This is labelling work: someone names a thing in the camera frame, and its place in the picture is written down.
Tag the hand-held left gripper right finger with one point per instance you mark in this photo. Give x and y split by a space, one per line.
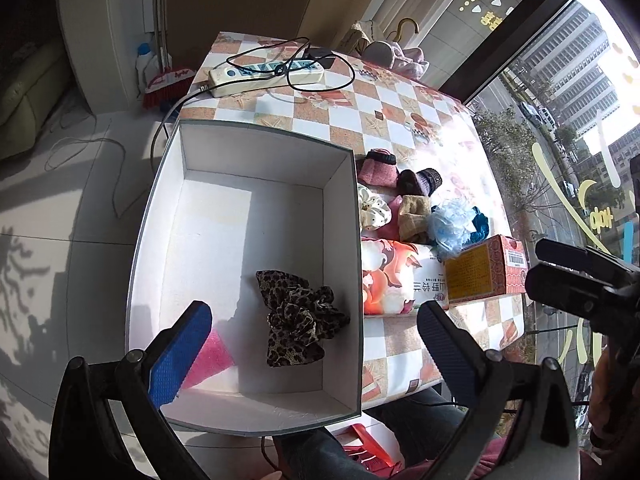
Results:
445 355

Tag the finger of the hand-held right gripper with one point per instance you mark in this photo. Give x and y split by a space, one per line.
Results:
565 290
575 257

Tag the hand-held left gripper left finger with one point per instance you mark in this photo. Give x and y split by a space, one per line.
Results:
182 355

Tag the teal knitted sock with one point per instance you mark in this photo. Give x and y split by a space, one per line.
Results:
481 225

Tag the light blue fluffy scrunchie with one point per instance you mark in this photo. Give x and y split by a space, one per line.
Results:
450 227

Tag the beige knitted sock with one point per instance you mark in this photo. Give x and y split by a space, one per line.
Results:
415 215

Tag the large white cardboard box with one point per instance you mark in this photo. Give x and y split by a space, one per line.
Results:
225 210

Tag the person's right hand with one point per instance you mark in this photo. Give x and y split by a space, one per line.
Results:
612 400

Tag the pink foam sheet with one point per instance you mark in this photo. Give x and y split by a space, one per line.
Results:
212 360

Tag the person's legs in dark trousers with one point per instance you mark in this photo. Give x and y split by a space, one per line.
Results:
425 425

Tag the red patterned carton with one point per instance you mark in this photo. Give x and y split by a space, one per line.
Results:
480 270

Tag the person's maroon jacket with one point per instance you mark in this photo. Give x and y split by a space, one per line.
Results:
450 467

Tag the leopard print scrunchie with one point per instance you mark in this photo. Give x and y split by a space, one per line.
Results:
295 320

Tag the red plastic stool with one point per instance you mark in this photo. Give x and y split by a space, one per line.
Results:
365 447

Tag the white polka dot scrunchie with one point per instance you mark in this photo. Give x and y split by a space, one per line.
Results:
372 210

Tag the pink knitted sock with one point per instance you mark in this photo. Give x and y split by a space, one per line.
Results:
375 170

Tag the pink cloth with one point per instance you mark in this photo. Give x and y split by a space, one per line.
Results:
415 62

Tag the red broom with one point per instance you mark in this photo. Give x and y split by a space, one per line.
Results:
167 85

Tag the white power strip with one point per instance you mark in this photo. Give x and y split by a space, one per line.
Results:
225 81

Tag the yellow hanger hook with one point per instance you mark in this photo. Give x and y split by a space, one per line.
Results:
402 24

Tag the pale green sofa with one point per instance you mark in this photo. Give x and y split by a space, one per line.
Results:
30 105

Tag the white bottle with blue cap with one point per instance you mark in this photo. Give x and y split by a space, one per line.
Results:
145 62

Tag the beige towel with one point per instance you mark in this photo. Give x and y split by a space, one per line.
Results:
357 32

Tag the white cabinet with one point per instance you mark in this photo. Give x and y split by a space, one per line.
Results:
100 20

